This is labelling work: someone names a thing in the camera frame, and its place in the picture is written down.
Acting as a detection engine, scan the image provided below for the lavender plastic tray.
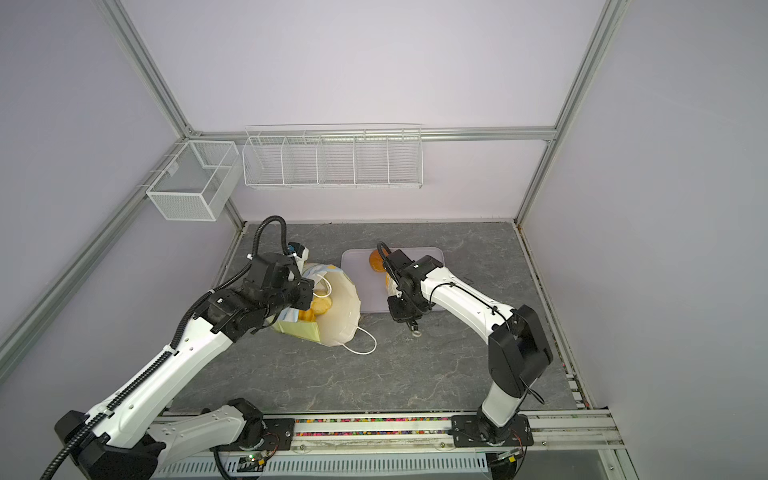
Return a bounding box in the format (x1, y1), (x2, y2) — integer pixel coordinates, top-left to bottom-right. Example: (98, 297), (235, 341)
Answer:
(340, 247), (448, 315)

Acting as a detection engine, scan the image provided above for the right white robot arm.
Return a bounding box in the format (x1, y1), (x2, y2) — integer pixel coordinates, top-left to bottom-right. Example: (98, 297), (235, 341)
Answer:
(376, 242), (553, 448)

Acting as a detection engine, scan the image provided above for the long white wire rack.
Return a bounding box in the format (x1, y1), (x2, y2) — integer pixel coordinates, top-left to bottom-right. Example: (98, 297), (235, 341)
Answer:
(242, 123), (424, 188)

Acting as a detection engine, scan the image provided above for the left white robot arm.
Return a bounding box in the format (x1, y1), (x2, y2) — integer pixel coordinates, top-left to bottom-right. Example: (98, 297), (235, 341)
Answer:
(42, 215), (314, 479)

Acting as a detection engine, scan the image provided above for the round brown fake bun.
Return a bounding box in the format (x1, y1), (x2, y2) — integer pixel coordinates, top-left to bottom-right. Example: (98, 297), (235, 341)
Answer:
(368, 250), (387, 273)

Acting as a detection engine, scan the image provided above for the yellow fake bread in bag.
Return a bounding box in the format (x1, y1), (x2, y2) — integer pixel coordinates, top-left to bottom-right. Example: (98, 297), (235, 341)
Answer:
(298, 297), (333, 322)

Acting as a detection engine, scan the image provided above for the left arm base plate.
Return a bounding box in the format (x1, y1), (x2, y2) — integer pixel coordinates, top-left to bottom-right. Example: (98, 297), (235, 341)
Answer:
(236, 417), (296, 452)

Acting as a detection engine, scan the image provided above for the green paper gift bag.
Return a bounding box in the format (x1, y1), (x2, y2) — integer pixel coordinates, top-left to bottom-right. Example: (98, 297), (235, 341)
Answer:
(271, 263), (378, 356)

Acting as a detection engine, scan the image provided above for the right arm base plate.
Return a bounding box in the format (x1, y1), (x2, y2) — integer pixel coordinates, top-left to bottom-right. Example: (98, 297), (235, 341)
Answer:
(449, 414), (534, 448)

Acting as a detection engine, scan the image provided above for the white vented cable duct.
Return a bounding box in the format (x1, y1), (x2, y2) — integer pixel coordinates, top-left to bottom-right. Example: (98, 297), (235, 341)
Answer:
(152, 453), (490, 479)

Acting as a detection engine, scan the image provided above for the small white mesh basket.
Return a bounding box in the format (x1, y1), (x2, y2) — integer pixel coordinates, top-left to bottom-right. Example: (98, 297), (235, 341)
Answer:
(147, 140), (243, 222)

